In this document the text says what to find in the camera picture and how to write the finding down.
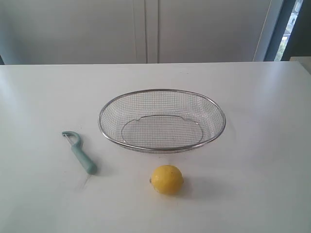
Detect yellow lemon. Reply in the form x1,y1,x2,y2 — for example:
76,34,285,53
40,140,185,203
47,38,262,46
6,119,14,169
150,165,184,195

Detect teal handled peeler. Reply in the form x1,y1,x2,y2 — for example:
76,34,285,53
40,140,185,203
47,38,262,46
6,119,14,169
62,131,98,175

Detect oval wire mesh basket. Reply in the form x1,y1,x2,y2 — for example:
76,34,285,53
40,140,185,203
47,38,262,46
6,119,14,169
98,89,226,153

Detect window with dark frame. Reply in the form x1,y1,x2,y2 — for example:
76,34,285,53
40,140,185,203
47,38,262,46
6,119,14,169
264,0,311,62

